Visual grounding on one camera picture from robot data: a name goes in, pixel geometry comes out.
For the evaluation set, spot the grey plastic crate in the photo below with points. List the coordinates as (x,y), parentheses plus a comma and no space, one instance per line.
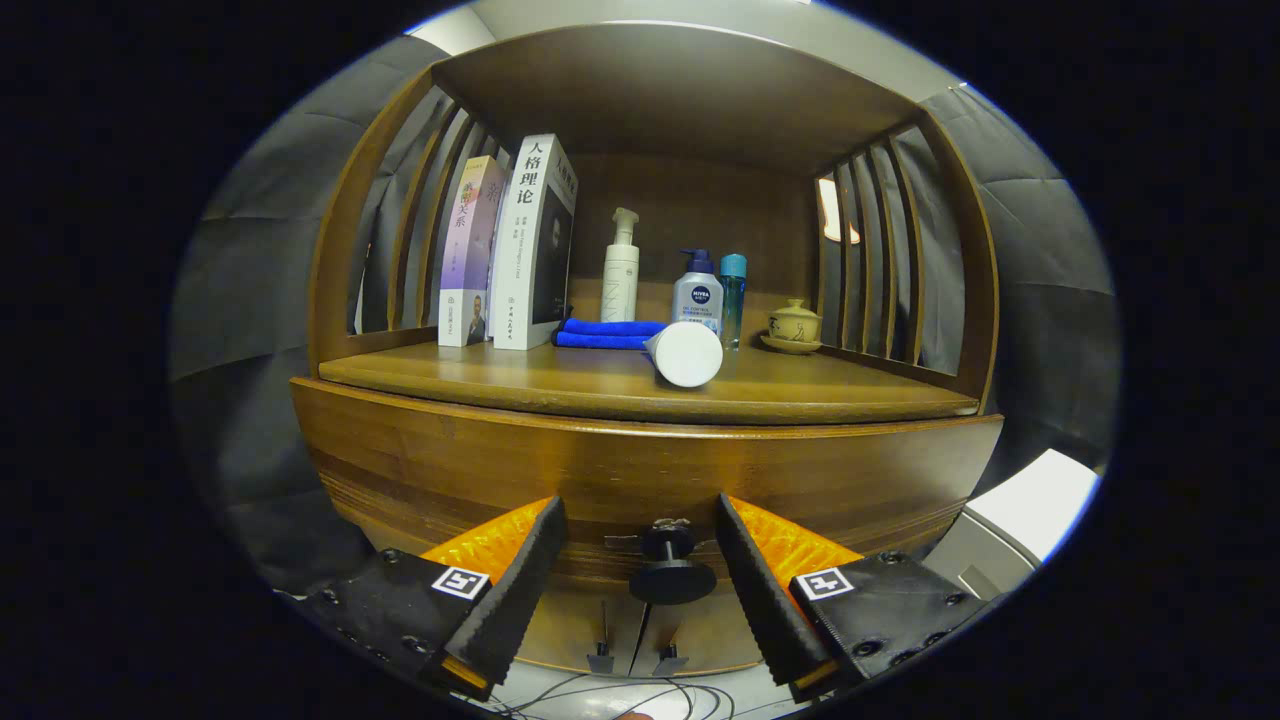
(975,560)

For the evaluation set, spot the white bottle blue pump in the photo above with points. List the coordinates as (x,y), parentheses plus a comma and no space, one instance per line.
(697,295)

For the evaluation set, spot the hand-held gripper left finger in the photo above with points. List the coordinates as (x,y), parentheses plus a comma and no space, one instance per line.
(515,600)

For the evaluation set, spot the wooden countertop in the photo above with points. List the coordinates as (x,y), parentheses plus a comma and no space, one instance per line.
(600,385)

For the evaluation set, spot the black round drawer knob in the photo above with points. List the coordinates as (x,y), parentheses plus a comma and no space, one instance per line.
(672,582)

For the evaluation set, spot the beige saucer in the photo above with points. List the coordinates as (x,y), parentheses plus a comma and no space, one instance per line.
(790,347)

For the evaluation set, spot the thick white black book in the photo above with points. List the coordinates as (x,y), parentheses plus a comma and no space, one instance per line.
(525,250)

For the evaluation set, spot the beige lidded tea cup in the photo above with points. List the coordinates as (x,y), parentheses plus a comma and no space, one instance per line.
(795,322)

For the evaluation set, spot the blue folded cloth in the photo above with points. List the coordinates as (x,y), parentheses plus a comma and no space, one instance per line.
(605,333)

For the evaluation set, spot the slim teal bottle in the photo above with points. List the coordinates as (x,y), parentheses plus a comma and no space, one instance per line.
(733,300)

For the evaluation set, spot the wooden cabinet door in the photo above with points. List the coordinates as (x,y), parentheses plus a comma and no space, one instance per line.
(570,630)
(710,640)

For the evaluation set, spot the brown wooden cabinet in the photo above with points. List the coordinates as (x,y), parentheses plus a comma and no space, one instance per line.
(680,90)

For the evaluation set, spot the brown wooden drawer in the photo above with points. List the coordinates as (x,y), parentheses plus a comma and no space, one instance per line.
(640,470)

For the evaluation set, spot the white board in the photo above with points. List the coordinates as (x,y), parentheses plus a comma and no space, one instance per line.
(1040,495)

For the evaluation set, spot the purple white book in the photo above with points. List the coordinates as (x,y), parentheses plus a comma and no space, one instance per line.
(465,240)

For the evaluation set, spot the white green tube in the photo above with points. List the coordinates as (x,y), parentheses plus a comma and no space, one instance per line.
(688,355)

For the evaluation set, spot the tall white pump bottle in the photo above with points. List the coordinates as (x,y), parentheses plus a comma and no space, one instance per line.
(620,285)

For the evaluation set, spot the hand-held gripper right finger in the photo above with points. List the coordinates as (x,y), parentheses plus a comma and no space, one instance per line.
(765,600)

